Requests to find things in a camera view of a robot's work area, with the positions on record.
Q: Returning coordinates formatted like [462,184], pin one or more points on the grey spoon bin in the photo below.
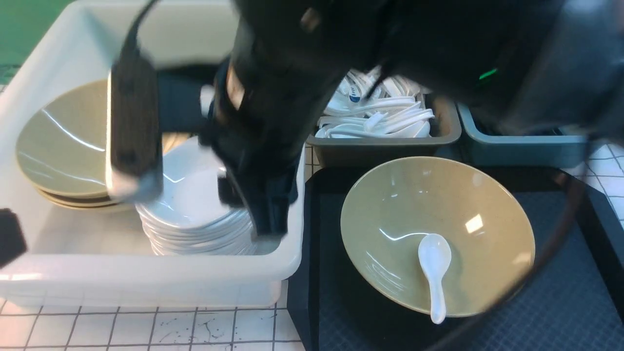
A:
[349,148]

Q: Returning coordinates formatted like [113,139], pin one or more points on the yellow noodle bowl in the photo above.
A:
[394,207]

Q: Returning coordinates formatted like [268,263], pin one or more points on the black serving tray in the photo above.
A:
[576,304]

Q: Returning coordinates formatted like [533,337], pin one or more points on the top stacked yellow bowl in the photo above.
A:
[62,148]

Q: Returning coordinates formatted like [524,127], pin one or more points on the blue chopstick bin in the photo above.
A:
[559,148]

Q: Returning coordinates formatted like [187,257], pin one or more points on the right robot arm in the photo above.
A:
[525,65]

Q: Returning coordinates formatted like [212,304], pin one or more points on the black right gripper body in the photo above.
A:
[258,124]

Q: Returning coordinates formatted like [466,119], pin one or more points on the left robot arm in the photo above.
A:
[12,240]

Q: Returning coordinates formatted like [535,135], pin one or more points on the stack of white dishes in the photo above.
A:
[188,217]

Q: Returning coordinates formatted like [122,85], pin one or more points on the large white plastic tub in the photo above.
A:
[94,258]

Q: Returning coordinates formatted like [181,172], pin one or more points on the white soup spoon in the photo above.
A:
[435,256]

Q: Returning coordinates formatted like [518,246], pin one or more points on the pile of white spoons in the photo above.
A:
[394,109]

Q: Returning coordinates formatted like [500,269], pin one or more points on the lower stacked yellow bowls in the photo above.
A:
[95,205]

